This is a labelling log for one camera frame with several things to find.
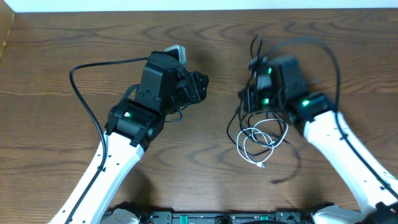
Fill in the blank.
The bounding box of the cardboard side panel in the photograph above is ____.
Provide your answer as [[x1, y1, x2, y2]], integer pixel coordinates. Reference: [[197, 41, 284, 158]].
[[0, 0, 16, 58]]

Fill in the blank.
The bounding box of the white usb cable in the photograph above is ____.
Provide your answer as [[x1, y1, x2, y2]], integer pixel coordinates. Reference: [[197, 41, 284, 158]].
[[236, 117, 289, 169]]

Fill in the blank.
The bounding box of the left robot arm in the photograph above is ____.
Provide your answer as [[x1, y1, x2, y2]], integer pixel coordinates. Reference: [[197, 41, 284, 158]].
[[51, 45, 209, 223]]

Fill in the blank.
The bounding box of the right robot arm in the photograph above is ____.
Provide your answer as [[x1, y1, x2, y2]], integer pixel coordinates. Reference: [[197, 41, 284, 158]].
[[239, 56, 397, 223]]

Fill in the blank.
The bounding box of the black usb cable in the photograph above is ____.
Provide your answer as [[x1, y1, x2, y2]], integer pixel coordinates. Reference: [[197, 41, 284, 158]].
[[226, 34, 302, 185]]

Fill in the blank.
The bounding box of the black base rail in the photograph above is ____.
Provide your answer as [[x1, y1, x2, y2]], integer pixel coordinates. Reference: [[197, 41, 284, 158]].
[[102, 211, 315, 224]]

